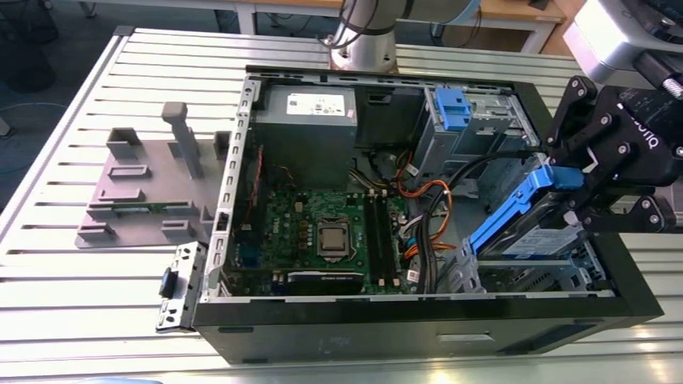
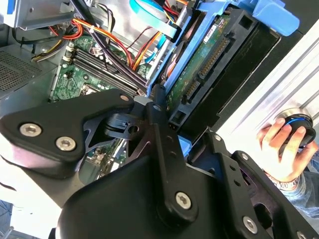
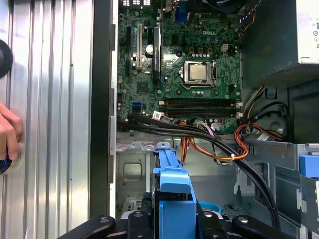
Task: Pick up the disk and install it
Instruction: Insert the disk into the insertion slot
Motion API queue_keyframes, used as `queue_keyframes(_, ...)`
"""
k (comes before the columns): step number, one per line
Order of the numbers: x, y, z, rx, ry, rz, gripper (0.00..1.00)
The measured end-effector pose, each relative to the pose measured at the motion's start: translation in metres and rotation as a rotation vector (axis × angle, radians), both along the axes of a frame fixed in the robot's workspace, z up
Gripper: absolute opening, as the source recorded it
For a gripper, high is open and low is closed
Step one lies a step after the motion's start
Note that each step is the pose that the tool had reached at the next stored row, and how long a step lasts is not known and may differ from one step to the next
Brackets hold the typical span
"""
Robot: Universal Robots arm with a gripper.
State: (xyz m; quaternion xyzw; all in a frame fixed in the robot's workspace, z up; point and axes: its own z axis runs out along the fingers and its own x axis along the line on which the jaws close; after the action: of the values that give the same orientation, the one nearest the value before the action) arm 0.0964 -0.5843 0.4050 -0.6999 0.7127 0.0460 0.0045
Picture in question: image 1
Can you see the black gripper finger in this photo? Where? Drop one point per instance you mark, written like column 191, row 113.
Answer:
column 582, row 120
column 636, row 212

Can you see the hard disk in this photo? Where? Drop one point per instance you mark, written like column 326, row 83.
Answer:
column 513, row 208

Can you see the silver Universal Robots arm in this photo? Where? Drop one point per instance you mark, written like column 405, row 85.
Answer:
column 369, row 48

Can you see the metal disk bay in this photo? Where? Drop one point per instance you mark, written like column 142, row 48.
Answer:
column 524, row 266

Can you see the wooden cabinet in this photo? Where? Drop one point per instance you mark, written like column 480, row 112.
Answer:
column 558, row 44

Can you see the metal optical drive cage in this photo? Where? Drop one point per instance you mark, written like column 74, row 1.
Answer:
column 470, row 140

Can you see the blue plastic drive latch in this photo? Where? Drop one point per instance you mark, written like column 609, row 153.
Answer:
column 452, row 108

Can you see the wooden top desk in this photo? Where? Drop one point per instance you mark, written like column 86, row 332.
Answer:
column 529, row 15

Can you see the black RAM slot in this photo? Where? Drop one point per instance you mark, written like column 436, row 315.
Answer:
column 390, row 240
column 376, row 240

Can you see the grey power supply unit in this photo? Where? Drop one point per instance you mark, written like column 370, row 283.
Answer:
column 305, row 152

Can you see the silver CPU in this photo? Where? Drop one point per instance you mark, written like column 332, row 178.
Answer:
column 333, row 240

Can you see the black open PC case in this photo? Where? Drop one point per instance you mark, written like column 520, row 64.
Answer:
column 374, row 332

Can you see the CPU socket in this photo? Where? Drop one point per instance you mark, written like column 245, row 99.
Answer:
column 334, row 256

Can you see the black graphics card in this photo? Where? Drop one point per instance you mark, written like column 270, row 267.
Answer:
column 321, row 280

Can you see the green motherboard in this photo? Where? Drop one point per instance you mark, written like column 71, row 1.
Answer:
column 289, row 240

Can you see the white framed desk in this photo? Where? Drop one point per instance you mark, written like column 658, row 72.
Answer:
column 245, row 22

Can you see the grey parts rack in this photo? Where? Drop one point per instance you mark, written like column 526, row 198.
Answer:
column 150, row 192

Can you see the green RAM stick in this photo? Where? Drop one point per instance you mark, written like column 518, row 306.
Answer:
column 142, row 208

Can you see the black office chair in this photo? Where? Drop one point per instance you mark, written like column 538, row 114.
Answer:
column 22, row 76

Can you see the metal card retainer bracket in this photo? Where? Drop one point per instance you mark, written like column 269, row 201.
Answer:
column 187, row 260

